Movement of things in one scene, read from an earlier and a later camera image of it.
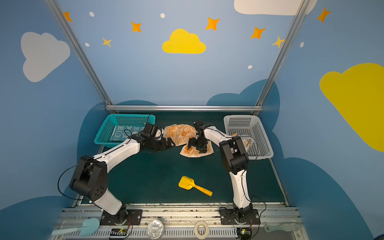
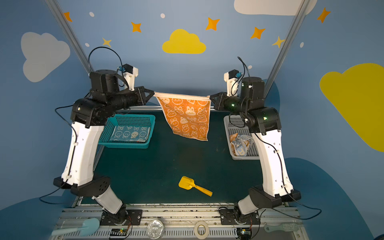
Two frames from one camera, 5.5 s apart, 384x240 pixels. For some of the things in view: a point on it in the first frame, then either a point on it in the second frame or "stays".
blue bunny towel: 122,132 stays
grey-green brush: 287,226 stays
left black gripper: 163,143 to 139,96
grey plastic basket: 250,125 stays
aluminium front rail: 189,223 stays
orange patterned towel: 180,134 to 188,115
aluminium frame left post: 80,50 stays
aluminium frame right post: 301,8 stays
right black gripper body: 195,144 to 223,102
